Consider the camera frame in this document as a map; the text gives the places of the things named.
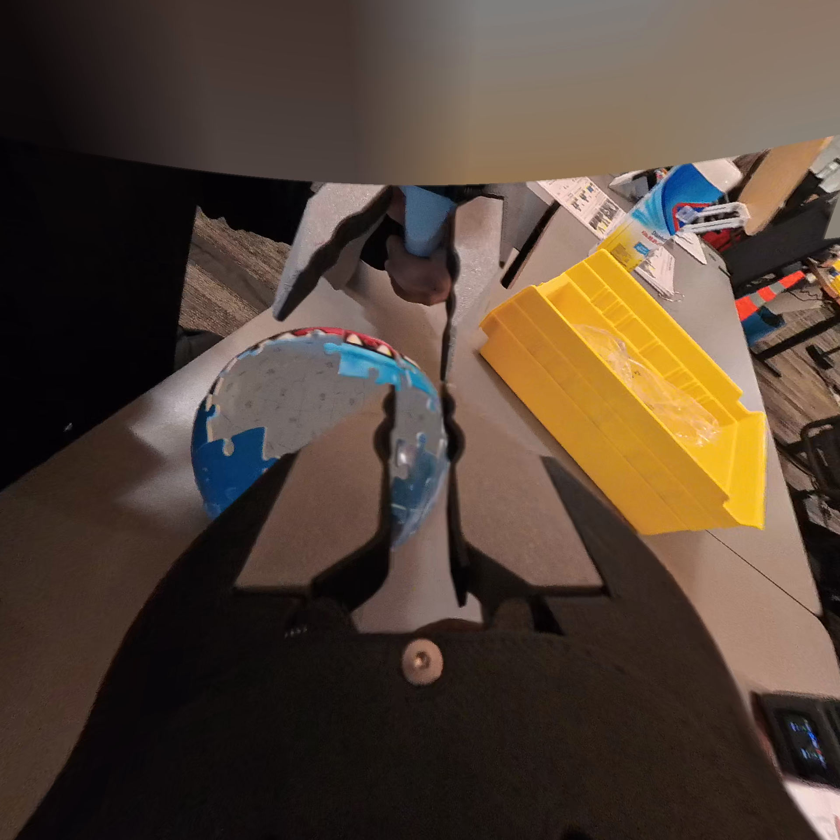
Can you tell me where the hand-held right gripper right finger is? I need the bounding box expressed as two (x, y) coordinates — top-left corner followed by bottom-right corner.
(444, 385), (606, 607)

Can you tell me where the printed paper sheet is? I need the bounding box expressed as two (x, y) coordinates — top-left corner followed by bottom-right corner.
(545, 176), (626, 237)

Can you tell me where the clear plastic bag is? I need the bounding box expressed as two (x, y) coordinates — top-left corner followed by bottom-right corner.
(570, 322), (721, 448)

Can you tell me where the black hard case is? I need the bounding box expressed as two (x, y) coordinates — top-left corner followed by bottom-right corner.
(753, 691), (840, 785)

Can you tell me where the blue and yellow carton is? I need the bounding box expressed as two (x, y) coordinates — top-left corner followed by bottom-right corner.
(594, 161), (747, 265)

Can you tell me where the yellow plastic bin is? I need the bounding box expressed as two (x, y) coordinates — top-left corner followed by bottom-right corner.
(478, 248), (768, 536)

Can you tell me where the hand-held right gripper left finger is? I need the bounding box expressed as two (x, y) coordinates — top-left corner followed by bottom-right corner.
(233, 387), (396, 616)

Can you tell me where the blue cartoon puzzle ball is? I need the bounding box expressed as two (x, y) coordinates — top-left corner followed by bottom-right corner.
(190, 326), (452, 551)

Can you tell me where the orange white traffic cone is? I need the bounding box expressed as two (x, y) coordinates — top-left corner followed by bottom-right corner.
(734, 268), (807, 324)

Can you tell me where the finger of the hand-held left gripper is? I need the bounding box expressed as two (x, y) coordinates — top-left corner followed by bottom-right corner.
(438, 187), (511, 383)
(271, 184), (396, 322)

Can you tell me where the person's left hand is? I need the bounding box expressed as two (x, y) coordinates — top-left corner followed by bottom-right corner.
(384, 235), (455, 307)

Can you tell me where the brown board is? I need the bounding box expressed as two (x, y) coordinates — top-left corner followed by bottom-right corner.
(738, 136), (840, 236)

